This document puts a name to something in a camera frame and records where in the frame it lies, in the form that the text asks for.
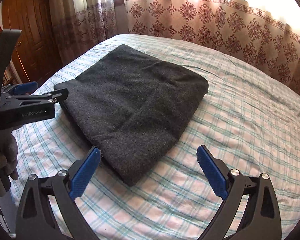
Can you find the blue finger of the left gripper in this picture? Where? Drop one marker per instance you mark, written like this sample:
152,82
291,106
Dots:
23,89
54,96

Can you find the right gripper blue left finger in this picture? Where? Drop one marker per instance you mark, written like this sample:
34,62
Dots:
35,218

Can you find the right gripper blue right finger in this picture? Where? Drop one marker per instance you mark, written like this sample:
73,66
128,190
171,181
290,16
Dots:
261,218

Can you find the dark grey pants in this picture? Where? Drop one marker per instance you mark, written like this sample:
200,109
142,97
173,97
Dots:
133,107

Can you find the left grey gloved hand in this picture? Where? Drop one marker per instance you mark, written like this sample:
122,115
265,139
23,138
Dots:
8,159

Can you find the brown wooden door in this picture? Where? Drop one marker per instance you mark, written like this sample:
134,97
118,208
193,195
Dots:
36,56

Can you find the patterned beige curtain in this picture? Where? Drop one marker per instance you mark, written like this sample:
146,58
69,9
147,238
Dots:
262,33

